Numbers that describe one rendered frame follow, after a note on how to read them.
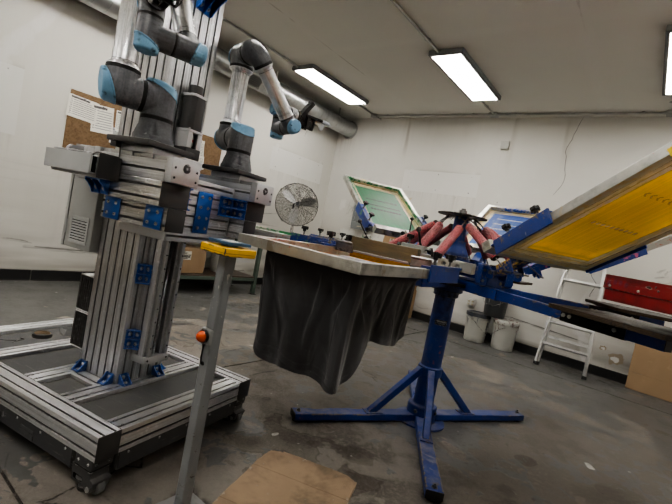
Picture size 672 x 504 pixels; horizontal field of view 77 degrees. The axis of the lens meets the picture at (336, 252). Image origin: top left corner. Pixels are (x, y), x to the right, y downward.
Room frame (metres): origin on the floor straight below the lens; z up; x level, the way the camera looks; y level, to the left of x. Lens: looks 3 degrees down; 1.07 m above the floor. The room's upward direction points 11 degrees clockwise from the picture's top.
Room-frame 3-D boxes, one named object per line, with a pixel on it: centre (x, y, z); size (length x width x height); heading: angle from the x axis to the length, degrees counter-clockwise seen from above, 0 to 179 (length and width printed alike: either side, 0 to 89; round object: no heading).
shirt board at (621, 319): (1.99, -0.98, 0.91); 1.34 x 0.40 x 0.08; 23
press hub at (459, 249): (2.61, -0.72, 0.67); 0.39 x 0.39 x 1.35
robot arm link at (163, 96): (1.62, 0.77, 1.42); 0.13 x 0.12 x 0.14; 129
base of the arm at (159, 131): (1.62, 0.77, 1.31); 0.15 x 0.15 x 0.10
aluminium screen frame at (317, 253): (1.76, -0.09, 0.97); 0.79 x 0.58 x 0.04; 143
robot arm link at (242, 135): (2.08, 0.56, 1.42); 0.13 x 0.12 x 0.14; 41
